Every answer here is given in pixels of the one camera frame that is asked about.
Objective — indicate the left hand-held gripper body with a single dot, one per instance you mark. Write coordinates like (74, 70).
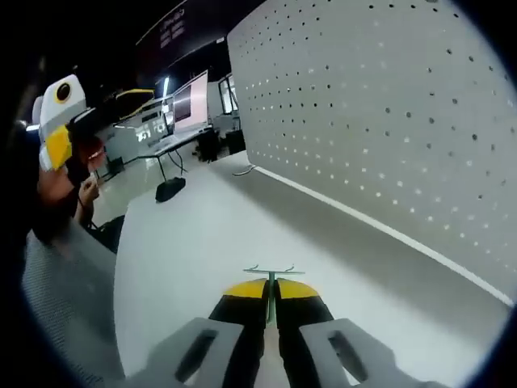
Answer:
(60, 107)

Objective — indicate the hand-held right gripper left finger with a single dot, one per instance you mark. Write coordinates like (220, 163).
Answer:
(238, 343)

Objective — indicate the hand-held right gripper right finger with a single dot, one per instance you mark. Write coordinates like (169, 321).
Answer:
(307, 343)

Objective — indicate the grey-green hook assembly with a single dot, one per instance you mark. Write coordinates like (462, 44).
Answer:
(272, 283)

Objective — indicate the white perforated mounting plate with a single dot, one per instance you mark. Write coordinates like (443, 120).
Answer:
(363, 121)

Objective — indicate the person's left hand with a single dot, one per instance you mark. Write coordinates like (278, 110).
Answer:
(89, 161)

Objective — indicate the white office desk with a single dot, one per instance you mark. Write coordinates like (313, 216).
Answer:
(129, 141)

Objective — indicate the person's dark upper body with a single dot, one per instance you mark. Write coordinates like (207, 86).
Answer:
(36, 218)

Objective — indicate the open silver laptop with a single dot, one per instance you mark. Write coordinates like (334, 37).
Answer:
(190, 105)

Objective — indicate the black computer mouse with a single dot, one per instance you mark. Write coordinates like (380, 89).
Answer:
(170, 190)

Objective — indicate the black office chair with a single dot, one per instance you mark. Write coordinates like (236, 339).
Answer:
(208, 145)

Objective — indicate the dark hanging display screen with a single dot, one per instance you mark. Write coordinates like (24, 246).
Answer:
(177, 28)

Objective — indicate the grey mesh office chair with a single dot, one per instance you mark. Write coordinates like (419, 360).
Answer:
(72, 303)

